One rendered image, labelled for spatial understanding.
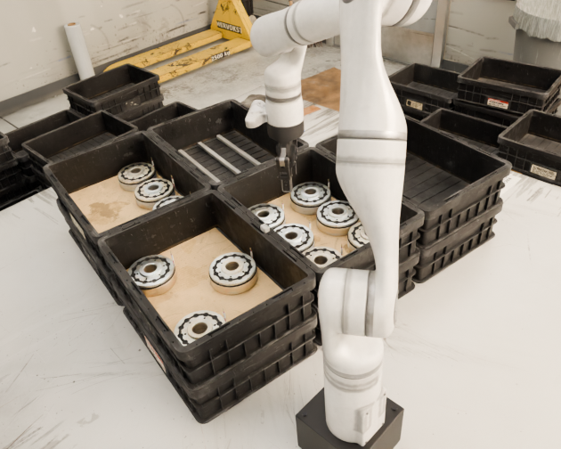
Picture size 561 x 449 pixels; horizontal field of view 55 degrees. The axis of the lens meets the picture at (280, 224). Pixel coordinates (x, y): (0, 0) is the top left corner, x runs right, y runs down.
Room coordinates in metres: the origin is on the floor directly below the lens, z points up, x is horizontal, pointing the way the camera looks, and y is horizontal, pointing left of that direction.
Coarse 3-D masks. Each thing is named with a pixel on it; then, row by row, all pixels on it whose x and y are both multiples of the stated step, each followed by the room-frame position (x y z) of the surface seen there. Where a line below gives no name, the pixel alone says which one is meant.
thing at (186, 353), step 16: (208, 192) 1.06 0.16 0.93; (176, 208) 1.01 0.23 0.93; (256, 224) 0.92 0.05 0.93; (272, 240) 0.87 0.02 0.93; (112, 256) 0.86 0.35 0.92; (288, 256) 0.81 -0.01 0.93; (304, 272) 0.76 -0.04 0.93; (128, 288) 0.77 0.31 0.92; (288, 288) 0.72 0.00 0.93; (304, 288) 0.72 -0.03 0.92; (144, 304) 0.71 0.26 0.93; (272, 304) 0.69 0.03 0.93; (160, 320) 0.67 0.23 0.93; (240, 320) 0.65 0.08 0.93; (256, 320) 0.67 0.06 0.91; (208, 336) 0.62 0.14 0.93; (224, 336) 0.63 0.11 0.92; (176, 352) 0.60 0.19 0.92; (192, 352) 0.60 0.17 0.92
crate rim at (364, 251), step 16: (336, 160) 1.16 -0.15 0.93; (240, 176) 1.12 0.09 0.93; (224, 192) 1.05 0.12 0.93; (240, 208) 0.99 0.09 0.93; (416, 208) 0.93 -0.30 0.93; (400, 224) 0.88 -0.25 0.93; (416, 224) 0.89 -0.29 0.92; (304, 256) 0.81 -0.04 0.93; (352, 256) 0.79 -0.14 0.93; (368, 256) 0.81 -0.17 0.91; (320, 272) 0.76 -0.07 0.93
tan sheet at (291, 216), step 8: (272, 200) 1.15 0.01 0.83; (280, 200) 1.14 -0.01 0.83; (288, 200) 1.14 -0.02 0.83; (288, 208) 1.11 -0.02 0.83; (288, 216) 1.07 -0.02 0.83; (296, 216) 1.07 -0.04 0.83; (304, 216) 1.07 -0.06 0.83; (312, 216) 1.06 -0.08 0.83; (304, 224) 1.03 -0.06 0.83; (312, 224) 1.03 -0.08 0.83; (320, 232) 1.00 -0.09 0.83; (320, 240) 0.97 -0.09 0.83; (328, 240) 0.97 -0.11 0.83; (336, 240) 0.97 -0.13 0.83; (344, 240) 0.96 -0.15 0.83; (336, 248) 0.94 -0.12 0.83; (344, 248) 0.94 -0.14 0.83
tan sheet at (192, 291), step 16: (192, 240) 1.01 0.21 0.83; (208, 240) 1.01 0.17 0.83; (224, 240) 1.00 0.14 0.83; (176, 256) 0.96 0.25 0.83; (192, 256) 0.95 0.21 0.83; (208, 256) 0.95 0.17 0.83; (176, 272) 0.90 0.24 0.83; (192, 272) 0.90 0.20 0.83; (208, 272) 0.89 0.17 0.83; (176, 288) 0.85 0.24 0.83; (192, 288) 0.85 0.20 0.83; (208, 288) 0.84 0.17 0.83; (256, 288) 0.83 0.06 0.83; (272, 288) 0.83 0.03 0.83; (160, 304) 0.81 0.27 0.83; (176, 304) 0.80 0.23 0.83; (192, 304) 0.80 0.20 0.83; (208, 304) 0.79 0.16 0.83; (224, 304) 0.79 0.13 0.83; (240, 304) 0.79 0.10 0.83; (256, 304) 0.78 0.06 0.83; (176, 320) 0.76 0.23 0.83; (224, 320) 0.75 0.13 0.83
